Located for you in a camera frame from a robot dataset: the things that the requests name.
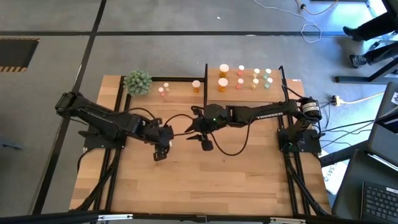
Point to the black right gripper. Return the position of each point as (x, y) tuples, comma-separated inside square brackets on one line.
[(214, 119)]

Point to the small pink medicine bottle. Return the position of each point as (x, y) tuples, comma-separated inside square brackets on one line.
[(161, 90)]

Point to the black desk leg frame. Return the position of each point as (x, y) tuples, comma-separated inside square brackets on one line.
[(351, 79)]

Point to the green plant in white pot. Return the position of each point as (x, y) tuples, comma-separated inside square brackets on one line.
[(136, 81)]

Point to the yellow medicine bottle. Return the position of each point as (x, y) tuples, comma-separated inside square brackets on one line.
[(255, 81)]

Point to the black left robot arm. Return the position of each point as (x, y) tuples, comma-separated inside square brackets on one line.
[(102, 119)]

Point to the dark laptop lid with sticker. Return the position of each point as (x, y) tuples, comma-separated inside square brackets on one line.
[(384, 137)]

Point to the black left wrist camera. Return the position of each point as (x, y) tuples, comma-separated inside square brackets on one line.
[(160, 154)]

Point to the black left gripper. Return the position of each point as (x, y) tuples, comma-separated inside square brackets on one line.
[(157, 133)]

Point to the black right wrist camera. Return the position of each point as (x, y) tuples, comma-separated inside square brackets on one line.
[(206, 144)]

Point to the black laptop with keyboard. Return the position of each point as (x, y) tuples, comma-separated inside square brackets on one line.
[(351, 186)]

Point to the yellow-green labelled medicine bottle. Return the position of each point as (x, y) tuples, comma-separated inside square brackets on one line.
[(256, 71)]

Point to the large orange medicine bottle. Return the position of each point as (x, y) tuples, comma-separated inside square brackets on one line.
[(196, 84), (222, 82), (224, 68)]

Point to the beige power strip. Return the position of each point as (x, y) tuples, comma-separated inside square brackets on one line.
[(335, 100)]

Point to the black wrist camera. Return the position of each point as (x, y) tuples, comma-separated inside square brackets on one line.
[(160, 154), (206, 144)]

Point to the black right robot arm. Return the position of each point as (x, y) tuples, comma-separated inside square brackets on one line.
[(270, 113)]

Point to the black floor hatch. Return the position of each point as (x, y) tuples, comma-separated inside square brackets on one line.
[(15, 53)]

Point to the dark grey floor object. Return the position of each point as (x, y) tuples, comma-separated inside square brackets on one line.
[(11, 144)]

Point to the silver frame bracket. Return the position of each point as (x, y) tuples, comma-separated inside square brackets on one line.
[(115, 216), (287, 220)]

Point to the wooden shelf with black frame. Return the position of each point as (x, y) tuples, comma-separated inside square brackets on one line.
[(245, 95)]

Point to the white printed paper sheet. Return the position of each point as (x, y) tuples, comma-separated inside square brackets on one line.
[(334, 177)]

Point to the black aluminium rig frame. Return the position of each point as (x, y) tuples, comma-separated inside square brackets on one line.
[(171, 218)]

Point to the person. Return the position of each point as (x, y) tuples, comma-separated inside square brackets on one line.
[(379, 28)]

